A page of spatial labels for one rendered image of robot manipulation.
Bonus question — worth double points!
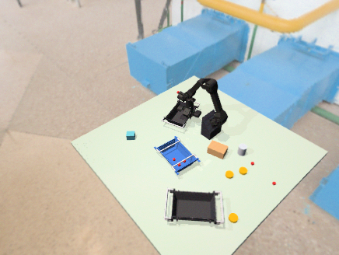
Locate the blue plastic tray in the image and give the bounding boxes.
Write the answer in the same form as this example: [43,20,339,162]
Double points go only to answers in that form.
[154,136,200,175]

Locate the yellow short cylinder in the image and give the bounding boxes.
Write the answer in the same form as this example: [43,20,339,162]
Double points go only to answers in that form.
[229,213,238,223]
[239,167,247,175]
[225,170,233,179]

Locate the grey cylinder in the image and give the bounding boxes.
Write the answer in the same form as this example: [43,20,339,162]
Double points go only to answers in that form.
[237,143,247,156]

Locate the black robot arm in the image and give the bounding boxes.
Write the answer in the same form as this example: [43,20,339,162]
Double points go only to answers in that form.
[177,79,228,128]

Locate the small light blue block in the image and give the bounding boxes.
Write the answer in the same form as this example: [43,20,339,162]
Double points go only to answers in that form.
[126,131,135,140]

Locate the tan rectangular block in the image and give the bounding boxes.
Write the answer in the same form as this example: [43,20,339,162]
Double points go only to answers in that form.
[207,140,228,159]

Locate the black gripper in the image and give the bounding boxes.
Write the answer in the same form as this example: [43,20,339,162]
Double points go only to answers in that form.
[177,104,201,119]

